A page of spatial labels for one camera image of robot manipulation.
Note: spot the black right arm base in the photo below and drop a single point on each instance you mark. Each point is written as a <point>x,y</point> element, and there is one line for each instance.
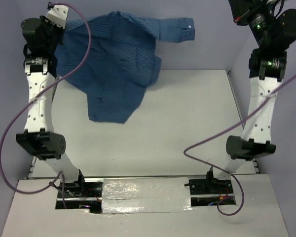
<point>209,193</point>

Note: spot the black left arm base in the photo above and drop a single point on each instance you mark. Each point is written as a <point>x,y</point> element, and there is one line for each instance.
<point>90,197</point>

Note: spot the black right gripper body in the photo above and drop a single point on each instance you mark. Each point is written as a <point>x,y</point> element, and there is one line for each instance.
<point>255,7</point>

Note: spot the blue plaid long sleeve shirt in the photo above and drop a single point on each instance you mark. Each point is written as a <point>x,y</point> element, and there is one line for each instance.
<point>111,58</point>

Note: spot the silver tape covered panel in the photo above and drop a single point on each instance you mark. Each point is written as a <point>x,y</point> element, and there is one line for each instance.
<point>145,195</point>

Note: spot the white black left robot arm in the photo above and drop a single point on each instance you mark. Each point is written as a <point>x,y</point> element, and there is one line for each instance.
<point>42,36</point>

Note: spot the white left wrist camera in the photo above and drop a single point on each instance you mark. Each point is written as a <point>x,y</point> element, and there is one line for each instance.
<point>58,15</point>

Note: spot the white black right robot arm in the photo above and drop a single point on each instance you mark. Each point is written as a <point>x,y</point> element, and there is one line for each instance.
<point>274,33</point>

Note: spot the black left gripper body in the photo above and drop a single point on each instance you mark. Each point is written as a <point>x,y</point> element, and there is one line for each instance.
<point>55,33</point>

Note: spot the aluminium table edge rail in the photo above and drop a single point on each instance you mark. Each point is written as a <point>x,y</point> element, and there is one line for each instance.
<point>240,88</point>

